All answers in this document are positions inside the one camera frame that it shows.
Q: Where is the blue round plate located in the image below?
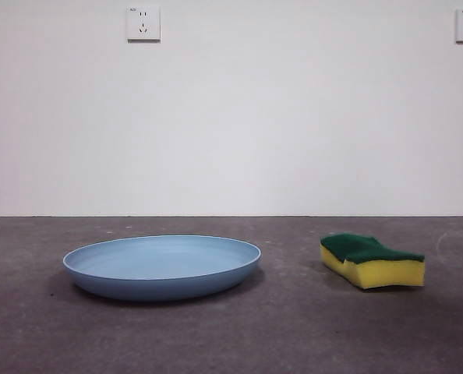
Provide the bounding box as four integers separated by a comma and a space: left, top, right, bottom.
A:
62, 234, 262, 302

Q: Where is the yellow sponge with green pad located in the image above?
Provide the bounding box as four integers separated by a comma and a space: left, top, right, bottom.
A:
320, 232, 426, 291

